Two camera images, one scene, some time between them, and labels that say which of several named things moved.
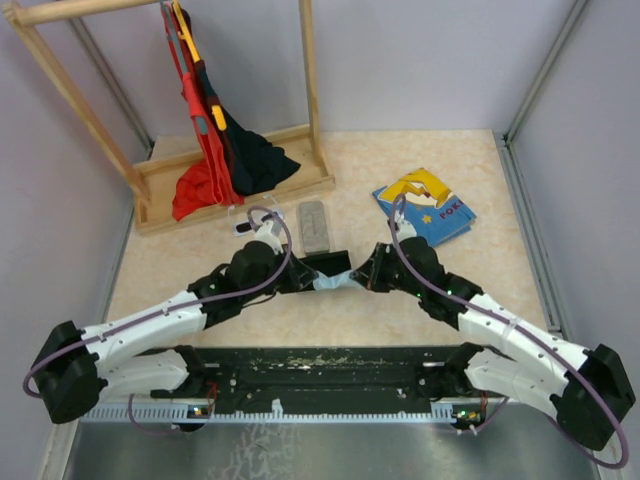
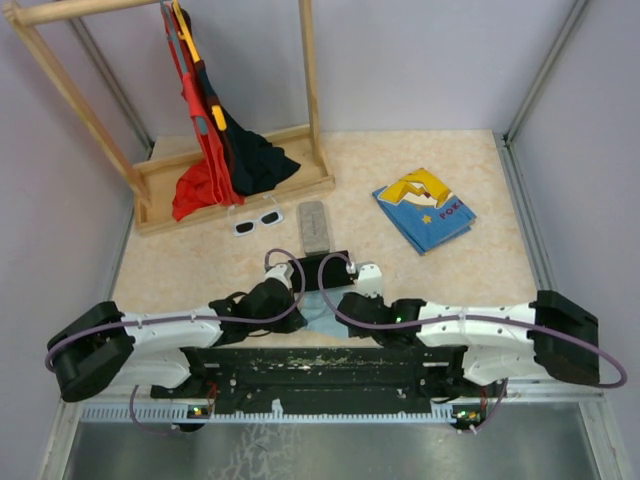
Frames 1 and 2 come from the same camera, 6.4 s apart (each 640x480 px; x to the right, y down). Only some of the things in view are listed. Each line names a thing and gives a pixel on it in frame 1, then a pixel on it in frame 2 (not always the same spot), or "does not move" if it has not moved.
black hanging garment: (255, 160) does not move
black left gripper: (299, 275) -> (294, 321)
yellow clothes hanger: (185, 33) does not move
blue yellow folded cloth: (436, 213) does not move
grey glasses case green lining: (314, 228) does not move
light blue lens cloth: (341, 280) -> (317, 313)
